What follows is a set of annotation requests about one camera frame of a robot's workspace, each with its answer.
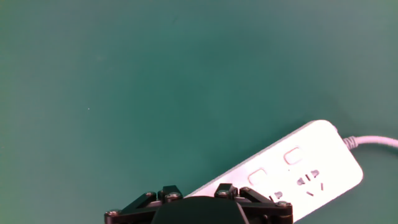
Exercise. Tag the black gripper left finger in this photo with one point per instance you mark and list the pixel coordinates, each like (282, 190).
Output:
(136, 207)

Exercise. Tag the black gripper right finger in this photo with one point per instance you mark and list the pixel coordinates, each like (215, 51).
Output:
(264, 210)

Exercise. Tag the white four-socket power strip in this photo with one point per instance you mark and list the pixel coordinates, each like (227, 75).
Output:
(295, 171)

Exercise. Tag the green table mat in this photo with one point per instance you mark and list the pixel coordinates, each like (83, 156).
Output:
(124, 93)

